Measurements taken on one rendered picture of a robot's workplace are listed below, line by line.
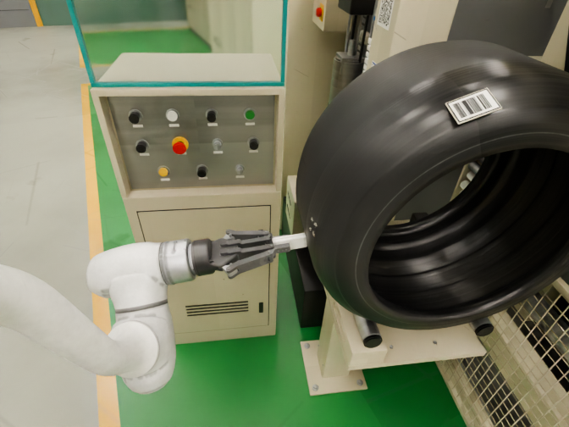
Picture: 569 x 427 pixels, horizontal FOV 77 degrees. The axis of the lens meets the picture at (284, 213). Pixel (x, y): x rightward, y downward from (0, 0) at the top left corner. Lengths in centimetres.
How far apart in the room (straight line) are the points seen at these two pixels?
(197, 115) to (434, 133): 81
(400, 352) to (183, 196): 84
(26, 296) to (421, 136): 54
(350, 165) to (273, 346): 144
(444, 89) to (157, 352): 65
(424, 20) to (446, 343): 78
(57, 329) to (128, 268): 24
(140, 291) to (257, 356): 120
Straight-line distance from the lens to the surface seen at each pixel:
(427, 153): 56
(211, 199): 129
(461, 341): 110
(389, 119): 58
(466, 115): 56
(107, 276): 78
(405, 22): 88
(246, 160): 126
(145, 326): 74
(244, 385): 182
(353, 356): 92
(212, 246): 77
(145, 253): 76
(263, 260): 72
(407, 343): 104
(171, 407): 182
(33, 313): 51
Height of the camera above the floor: 163
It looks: 38 degrees down
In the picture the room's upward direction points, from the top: 3 degrees clockwise
